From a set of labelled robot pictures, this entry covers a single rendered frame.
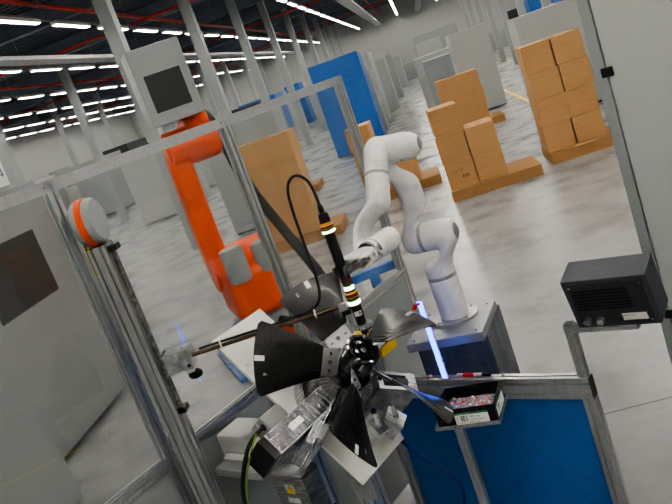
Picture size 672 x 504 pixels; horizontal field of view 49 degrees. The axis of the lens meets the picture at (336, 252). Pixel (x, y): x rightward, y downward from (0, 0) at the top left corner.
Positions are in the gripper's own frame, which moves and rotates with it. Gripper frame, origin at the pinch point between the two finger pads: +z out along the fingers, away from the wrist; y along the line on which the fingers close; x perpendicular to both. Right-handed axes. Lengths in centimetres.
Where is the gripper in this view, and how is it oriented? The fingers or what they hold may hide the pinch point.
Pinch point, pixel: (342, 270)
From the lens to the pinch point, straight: 238.6
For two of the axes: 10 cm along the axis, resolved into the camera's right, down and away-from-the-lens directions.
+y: -7.6, 1.2, 6.4
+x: -3.2, -9.2, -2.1
